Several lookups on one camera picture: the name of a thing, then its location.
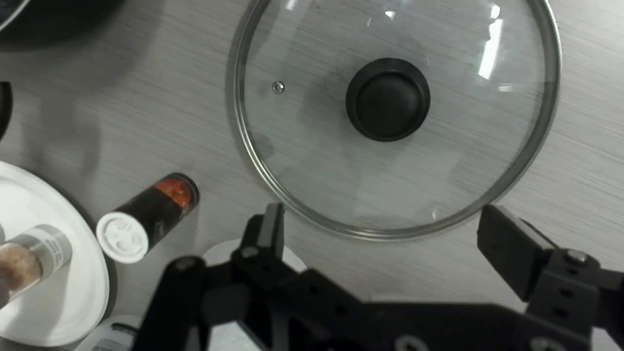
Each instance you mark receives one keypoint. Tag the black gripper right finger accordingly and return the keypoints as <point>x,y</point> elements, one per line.
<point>513,246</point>

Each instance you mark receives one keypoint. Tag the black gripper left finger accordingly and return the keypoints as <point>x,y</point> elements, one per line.
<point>271,226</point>

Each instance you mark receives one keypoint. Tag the round glass lid black knob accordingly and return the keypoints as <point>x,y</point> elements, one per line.
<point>304,129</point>

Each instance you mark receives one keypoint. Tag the spice bottle with white cap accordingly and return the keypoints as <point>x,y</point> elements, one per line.
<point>146,220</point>

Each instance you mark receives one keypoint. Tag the white round saucer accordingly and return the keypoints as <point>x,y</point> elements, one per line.
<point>70,285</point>

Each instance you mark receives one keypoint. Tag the silver pepper grinder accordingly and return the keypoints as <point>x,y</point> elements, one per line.
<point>31,255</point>

